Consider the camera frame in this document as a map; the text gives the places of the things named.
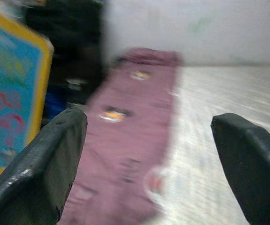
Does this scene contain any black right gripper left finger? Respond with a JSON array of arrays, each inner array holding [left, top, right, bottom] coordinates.
[[0, 108, 88, 225]]

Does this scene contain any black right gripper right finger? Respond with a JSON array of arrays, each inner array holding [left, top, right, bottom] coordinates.
[[211, 112, 270, 225]]

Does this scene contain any black fabric heap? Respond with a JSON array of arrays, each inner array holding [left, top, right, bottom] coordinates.
[[24, 0, 107, 122]]

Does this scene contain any blue fabric item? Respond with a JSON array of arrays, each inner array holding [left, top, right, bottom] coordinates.
[[44, 90, 67, 118]]

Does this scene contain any pink cartoon print blanket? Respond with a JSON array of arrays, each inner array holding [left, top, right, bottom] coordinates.
[[59, 47, 184, 225]]

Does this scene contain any blue yellow children's book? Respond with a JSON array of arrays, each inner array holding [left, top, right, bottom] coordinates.
[[0, 4, 55, 186]]

